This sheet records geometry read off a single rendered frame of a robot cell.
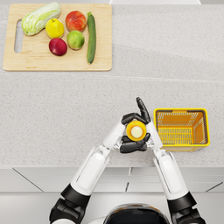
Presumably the dark round robot body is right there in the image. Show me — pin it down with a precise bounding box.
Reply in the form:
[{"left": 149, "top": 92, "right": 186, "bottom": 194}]
[{"left": 102, "top": 203, "right": 172, "bottom": 224}]

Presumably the green cucumber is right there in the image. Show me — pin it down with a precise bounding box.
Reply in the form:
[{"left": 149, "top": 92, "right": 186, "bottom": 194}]
[{"left": 86, "top": 11, "right": 97, "bottom": 65}]

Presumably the wooden cutting board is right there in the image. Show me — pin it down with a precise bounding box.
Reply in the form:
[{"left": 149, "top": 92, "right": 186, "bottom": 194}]
[{"left": 3, "top": 3, "right": 113, "bottom": 72}]

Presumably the yellow slatted basket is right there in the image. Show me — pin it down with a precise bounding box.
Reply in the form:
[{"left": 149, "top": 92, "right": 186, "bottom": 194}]
[{"left": 153, "top": 108, "right": 211, "bottom": 152}]

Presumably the yellow lemon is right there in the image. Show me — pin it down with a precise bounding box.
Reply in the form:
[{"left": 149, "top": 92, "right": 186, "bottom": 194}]
[{"left": 45, "top": 17, "right": 66, "bottom": 39}]

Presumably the dark red apple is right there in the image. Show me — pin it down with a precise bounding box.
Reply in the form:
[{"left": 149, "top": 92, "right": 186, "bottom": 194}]
[{"left": 48, "top": 37, "right": 68, "bottom": 57}]

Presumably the pale green napa cabbage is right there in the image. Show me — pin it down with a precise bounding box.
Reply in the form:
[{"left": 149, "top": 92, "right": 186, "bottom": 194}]
[{"left": 20, "top": 1, "right": 62, "bottom": 37}]

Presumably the green apple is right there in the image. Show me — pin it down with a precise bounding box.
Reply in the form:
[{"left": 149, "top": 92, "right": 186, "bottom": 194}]
[{"left": 66, "top": 30, "right": 86, "bottom": 51}]

